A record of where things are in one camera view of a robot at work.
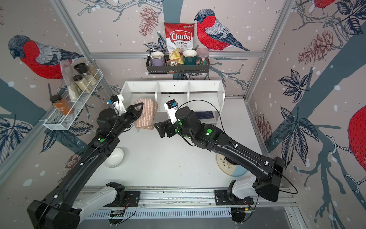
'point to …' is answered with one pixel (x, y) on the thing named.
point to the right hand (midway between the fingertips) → (163, 120)
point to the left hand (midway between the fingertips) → (146, 100)
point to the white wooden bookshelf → (204, 96)
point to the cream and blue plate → (230, 168)
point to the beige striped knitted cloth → (147, 119)
